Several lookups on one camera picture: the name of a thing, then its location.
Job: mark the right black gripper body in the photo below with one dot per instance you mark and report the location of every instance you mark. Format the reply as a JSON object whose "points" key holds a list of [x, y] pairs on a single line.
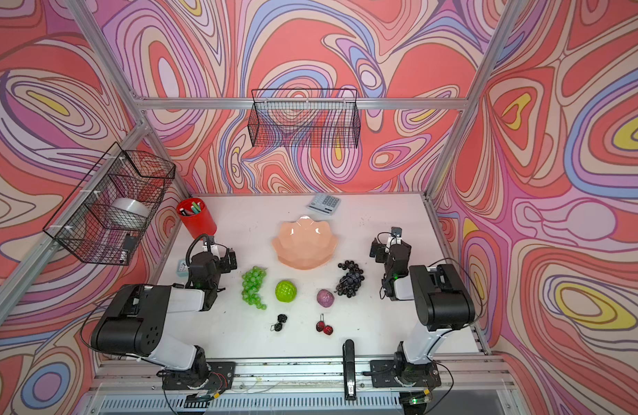
{"points": [[389, 250]]}

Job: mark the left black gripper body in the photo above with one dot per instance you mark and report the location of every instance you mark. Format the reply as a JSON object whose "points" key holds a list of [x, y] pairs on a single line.
{"points": [[215, 260]]}

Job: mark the green grape bunch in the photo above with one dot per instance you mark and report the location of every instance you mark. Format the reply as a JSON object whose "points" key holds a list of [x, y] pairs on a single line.
{"points": [[252, 282]]}

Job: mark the dark purple grape bunch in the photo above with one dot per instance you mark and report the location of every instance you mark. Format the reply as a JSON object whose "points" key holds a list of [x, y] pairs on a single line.
{"points": [[350, 282]]}

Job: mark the green bumpy round fruit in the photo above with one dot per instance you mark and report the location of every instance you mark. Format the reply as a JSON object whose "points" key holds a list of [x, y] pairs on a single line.
{"points": [[286, 291]]}

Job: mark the purple round fruit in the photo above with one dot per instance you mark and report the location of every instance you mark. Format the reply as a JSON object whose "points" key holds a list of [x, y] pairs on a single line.
{"points": [[325, 298]]}

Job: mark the black cherry pair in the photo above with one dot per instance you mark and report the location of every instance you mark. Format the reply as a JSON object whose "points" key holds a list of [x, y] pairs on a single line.
{"points": [[279, 324]]}

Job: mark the pink scalloped fruit bowl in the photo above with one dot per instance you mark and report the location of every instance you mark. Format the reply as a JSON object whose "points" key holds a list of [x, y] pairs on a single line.
{"points": [[305, 244]]}

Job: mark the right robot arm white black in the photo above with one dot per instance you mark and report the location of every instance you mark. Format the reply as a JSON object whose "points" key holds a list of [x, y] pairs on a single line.
{"points": [[443, 307]]}

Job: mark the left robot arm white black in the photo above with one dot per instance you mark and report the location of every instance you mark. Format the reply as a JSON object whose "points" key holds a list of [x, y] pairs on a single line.
{"points": [[135, 321]]}

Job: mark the mint green alarm clock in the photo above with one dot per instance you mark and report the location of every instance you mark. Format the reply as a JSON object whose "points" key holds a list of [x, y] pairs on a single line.
{"points": [[182, 269]]}

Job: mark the red pen cup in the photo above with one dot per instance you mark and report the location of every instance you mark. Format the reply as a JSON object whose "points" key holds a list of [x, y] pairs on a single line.
{"points": [[196, 217]]}

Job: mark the grey calculator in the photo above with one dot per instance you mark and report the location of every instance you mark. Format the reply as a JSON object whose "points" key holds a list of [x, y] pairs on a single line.
{"points": [[324, 204]]}

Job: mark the white roll in basket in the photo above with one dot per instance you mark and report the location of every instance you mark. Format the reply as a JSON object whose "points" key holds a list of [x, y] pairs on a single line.
{"points": [[128, 214]]}

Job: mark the red cherry pair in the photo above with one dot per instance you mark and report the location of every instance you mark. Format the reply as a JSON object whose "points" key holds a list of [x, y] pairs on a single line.
{"points": [[322, 327]]}

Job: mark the black stapler front edge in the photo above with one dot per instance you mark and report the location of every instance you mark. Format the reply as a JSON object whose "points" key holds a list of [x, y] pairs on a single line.
{"points": [[349, 372]]}

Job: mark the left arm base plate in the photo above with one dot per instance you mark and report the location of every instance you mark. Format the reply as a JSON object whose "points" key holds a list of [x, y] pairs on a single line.
{"points": [[215, 376]]}

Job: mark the black wire basket left wall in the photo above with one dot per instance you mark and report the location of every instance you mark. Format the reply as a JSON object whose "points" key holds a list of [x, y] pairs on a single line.
{"points": [[81, 226]]}

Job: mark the black wire basket wall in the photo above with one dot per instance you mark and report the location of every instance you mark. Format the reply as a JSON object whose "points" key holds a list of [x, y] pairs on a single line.
{"points": [[326, 118], [81, 226]]}

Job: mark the black wire basket back wall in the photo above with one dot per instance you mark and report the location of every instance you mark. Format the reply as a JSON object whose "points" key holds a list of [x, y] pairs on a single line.
{"points": [[326, 118]]}

